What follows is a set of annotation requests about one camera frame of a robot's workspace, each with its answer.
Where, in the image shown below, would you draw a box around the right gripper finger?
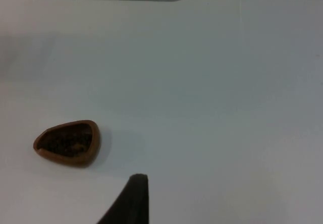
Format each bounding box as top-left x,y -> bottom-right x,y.
96,174 -> 150,224

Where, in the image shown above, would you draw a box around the dark wooden cup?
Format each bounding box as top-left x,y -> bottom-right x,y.
32,119 -> 102,169

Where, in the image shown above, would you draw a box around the coffee beans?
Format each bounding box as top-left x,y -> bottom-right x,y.
41,128 -> 95,158

